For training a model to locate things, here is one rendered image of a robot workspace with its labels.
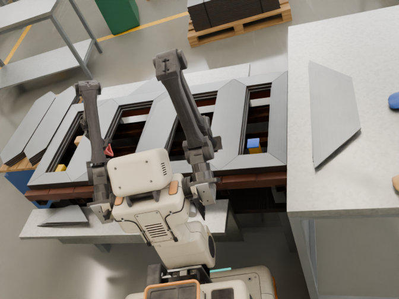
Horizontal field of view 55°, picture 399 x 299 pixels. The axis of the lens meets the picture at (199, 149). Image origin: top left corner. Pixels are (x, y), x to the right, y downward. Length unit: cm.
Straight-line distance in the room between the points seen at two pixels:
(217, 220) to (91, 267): 137
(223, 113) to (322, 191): 91
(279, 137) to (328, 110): 33
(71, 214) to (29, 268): 112
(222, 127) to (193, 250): 74
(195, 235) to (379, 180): 77
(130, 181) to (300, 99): 92
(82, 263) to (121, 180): 178
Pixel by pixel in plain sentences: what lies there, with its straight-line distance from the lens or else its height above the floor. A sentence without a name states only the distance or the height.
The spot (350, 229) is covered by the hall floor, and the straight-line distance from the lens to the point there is 265.
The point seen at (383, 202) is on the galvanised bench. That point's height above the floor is 105.
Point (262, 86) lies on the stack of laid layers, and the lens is 235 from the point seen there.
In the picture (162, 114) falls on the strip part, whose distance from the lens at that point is 240.
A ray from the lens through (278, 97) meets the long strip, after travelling 222.
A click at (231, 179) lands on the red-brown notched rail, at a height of 83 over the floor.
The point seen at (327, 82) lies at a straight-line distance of 193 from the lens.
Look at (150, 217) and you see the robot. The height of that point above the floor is 119.
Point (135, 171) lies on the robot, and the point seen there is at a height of 135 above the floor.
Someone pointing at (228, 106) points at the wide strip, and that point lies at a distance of 226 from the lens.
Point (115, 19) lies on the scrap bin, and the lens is 572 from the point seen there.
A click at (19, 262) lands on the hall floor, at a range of 355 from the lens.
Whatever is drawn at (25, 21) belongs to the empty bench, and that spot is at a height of 93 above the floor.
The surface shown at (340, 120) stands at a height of 107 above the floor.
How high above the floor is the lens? 228
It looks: 43 degrees down
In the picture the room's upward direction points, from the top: 25 degrees counter-clockwise
